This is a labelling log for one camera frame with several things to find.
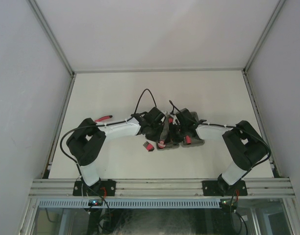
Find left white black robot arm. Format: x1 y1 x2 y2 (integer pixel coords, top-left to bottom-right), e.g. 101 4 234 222
66 107 165 196

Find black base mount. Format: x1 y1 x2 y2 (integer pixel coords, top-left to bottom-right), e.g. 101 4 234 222
202 180 248 196
73 179 116 197

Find red hex key set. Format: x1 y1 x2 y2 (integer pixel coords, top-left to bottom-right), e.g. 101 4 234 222
143 141 154 152

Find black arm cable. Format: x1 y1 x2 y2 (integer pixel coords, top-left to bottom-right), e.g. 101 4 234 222
61 88 158 177
168 99 272 209

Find blue slotted cable duct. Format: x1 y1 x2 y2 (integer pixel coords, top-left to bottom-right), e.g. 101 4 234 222
39 198 221 209

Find aluminium front rail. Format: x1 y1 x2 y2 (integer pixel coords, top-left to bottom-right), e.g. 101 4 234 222
29 178 295 198

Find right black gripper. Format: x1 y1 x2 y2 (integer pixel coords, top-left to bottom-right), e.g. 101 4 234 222
165 122 187 145

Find short red black screwdriver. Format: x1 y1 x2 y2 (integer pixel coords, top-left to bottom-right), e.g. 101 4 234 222
184 135 192 145

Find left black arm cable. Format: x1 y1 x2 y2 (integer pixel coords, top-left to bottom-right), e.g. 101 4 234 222
61 88 158 177

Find grey plastic tool case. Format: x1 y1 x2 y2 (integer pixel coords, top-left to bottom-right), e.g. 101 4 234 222
155 114 205 150

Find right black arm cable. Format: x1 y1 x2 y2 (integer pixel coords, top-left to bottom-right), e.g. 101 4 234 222
168 99 272 209

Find red black pliers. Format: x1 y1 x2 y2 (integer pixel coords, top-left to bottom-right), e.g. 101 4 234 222
94 115 113 122

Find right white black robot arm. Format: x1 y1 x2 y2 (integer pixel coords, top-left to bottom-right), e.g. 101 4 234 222
174 107 272 196

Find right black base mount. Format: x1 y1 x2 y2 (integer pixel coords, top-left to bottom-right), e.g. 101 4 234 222
202 180 248 196

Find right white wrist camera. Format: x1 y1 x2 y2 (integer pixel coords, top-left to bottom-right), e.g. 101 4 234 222
169 114 179 125

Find black tape roll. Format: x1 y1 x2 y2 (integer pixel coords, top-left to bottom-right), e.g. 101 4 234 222
157 141 166 149

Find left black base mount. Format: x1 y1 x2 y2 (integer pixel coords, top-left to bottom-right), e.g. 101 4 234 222
73 179 116 197

